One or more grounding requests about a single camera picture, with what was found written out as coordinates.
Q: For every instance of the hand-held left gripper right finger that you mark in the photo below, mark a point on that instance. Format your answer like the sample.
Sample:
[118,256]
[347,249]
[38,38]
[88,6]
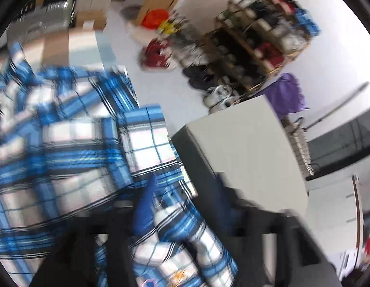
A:
[226,206]

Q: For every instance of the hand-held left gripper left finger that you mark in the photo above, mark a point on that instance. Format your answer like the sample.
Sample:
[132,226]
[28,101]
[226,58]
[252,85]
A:
[144,209]

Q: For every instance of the blue plaid shirt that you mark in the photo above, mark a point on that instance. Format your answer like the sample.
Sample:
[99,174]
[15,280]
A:
[83,155]

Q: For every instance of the white table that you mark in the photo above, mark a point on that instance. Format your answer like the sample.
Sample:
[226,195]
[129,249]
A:
[241,143]

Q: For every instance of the white panel with wood edge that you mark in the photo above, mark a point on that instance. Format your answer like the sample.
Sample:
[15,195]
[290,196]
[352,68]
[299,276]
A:
[331,209]

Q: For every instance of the white sneakers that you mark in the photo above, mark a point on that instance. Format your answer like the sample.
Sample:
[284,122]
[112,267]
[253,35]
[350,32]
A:
[219,95]

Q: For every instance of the purple bag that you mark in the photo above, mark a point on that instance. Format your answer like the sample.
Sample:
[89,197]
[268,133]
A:
[286,95]

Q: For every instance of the dark glass window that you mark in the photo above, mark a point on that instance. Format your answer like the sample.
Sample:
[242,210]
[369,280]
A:
[337,143]

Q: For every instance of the black shoes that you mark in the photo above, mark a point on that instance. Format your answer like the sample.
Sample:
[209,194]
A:
[197,76]

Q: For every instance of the red bag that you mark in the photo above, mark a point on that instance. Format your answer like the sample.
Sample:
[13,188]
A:
[156,53]

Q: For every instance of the grey white shoes row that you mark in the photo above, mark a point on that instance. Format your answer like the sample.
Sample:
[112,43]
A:
[188,50]

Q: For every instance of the black pole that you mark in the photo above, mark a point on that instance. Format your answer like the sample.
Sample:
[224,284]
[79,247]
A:
[346,98]

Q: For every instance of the wooden shoe rack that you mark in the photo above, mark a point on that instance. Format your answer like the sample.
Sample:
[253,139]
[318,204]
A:
[298,50]

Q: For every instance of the brown white striped bed sheet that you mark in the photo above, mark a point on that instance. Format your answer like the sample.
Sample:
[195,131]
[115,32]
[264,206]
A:
[80,47]

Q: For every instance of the yellow cloth item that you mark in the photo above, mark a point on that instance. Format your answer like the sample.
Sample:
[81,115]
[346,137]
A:
[168,27]

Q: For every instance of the assorted shoes group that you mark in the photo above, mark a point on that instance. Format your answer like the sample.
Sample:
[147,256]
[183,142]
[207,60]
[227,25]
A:
[262,21]

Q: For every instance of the orange bag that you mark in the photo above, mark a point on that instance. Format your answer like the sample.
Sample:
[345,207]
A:
[155,18]

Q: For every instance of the grey round stool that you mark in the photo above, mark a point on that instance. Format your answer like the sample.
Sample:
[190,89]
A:
[130,12]

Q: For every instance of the grey storage crate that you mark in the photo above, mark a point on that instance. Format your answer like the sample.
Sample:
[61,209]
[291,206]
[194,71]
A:
[44,12]

